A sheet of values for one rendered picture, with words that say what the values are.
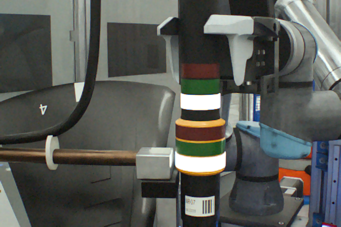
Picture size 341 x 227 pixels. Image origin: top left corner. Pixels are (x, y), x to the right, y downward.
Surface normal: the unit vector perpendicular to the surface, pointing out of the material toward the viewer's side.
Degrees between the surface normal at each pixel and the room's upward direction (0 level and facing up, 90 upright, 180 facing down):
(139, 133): 38
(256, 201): 72
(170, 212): 90
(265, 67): 89
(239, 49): 90
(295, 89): 89
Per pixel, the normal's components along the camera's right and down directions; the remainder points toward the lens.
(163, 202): -0.11, 0.12
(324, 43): -0.38, -0.67
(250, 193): -0.39, -0.19
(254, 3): -0.46, 0.58
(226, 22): 0.31, -0.68
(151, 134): 0.06, -0.73
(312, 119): 0.12, 0.03
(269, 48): -0.51, 0.10
